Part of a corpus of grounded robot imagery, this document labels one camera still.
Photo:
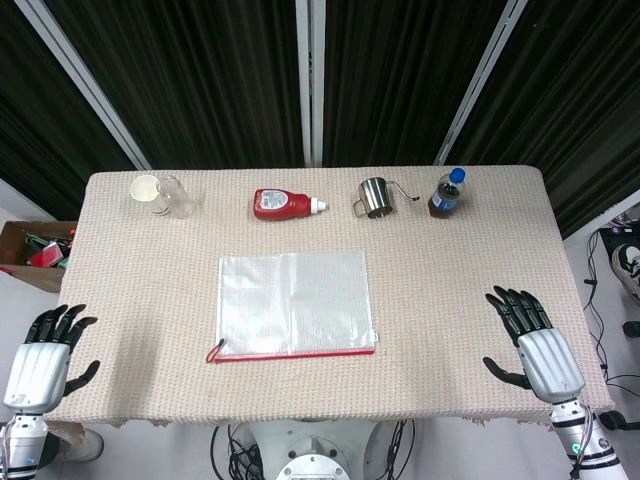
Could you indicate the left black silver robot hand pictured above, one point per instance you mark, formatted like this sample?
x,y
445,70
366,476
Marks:
x,y
37,365

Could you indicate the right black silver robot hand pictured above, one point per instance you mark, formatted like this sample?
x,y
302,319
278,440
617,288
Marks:
x,y
547,360

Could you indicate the clear zip pouch red zipper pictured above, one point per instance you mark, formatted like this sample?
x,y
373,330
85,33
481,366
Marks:
x,y
295,305

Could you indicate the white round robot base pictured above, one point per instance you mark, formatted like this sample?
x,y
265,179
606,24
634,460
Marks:
x,y
312,450

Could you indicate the brown cardboard box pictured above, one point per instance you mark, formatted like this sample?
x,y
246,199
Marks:
x,y
30,277

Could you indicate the red packet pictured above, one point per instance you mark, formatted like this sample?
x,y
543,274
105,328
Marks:
x,y
46,255

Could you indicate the black white sneaker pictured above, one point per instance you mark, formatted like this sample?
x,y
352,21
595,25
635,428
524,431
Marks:
x,y
627,267

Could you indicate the beige waffle tablecloth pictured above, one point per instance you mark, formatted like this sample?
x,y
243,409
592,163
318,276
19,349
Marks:
x,y
425,300

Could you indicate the cola bottle blue cap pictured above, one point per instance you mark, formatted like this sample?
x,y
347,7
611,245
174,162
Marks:
x,y
446,200

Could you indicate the white paper cup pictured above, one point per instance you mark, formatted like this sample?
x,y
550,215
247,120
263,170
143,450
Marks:
x,y
144,192

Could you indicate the clear glass cup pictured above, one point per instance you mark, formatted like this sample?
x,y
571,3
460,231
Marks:
x,y
177,200

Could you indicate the steel gooseneck pour-over kettle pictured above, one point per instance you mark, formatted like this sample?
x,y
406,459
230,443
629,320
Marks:
x,y
375,197

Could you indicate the red ketchup bottle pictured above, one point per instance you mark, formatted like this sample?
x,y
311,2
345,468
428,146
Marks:
x,y
280,204

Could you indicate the black pleated curtain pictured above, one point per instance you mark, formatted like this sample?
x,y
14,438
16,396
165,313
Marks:
x,y
200,75

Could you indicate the white frame post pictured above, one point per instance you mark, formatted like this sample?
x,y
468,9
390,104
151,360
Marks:
x,y
85,85
480,85
310,85

